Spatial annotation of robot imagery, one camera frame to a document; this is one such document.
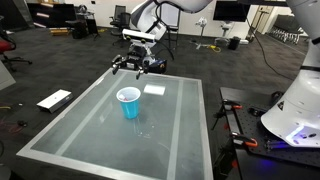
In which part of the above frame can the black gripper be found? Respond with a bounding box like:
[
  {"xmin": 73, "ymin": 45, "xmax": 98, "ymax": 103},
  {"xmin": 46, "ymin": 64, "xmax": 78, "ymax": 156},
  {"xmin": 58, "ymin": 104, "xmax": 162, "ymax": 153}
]
[{"xmin": 111, "ymin": 43, "xmax": 167, "ymax": 80}]

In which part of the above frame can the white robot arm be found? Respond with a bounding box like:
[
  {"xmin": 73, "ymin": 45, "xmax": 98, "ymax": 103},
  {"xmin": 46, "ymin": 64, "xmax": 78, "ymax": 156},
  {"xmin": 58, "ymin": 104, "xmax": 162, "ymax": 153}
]
[{"xmin": 121, "ymin": 0, "xmax": 320, "ymax": 148}]

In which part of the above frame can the blue plastic cup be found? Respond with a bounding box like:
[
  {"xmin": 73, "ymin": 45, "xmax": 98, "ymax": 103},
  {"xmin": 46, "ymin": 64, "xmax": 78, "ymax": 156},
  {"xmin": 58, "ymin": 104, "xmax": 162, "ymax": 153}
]
[{"xmin": 116, "ymin": 87, "xmax": 141, "ymax": 119}]

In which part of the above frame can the white flat box on floor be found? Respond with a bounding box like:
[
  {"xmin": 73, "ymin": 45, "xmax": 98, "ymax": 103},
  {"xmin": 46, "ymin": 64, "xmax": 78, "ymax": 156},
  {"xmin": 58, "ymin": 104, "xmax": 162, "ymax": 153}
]
[{"xmin": 37, "ymin": 89, "xmax": 73, "ymax": 113}]

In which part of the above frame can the orange black clamp upper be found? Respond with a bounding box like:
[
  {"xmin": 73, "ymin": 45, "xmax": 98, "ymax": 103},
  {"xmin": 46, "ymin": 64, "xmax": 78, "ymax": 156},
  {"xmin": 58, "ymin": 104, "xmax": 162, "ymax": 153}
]
[{"xmin": 221, "ymin": 99, "xmax": 243, "ymax": 111}]

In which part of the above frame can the orange black clamp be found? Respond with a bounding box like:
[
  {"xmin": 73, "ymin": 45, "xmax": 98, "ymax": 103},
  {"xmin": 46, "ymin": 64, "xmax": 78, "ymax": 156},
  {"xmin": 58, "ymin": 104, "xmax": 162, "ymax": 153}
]
[
  {"xmin": 221, "ymin": 99, "xmax": 243, "ymax": 111},
  {"xmin": 230, "ymin": 132, "xmax": 258, "ymax": 147}
]

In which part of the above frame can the black optical breadboard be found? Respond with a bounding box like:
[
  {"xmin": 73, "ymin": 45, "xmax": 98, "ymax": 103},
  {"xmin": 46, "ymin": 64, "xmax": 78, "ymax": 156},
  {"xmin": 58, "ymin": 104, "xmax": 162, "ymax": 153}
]
[{"xmin": 220, "ymin": 87, "xmax": 320, "ymax": 168}]

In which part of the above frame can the red office chair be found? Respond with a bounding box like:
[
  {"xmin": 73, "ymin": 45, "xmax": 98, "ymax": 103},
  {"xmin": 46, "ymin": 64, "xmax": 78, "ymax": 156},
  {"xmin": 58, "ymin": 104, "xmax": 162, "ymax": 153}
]
[{"xmin": 0, "ymin": 29, "xmax": 32, "ymax": 72}]

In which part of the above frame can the orange black clamp lower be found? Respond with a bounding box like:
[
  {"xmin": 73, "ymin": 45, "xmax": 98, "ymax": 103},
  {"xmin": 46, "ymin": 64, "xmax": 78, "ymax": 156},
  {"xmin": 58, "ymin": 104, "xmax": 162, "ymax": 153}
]
[{"xmin": 230, "ymin": 132, "xmax": 258, "ymax": 147}]

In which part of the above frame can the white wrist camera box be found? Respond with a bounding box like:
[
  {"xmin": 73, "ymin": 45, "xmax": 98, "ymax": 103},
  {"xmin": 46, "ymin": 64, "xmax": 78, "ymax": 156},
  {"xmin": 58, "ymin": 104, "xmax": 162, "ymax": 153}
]
[{"xmin": 122, "ymin": 29, "xmax": 155, "ymax": 43}]

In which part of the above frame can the black wall monitor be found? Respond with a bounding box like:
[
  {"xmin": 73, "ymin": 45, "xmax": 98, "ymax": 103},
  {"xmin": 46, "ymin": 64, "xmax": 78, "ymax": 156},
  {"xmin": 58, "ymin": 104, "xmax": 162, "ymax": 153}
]
[{"xmin": 213, "ymin": 1, "xmax": 250, "ymax": 22}]

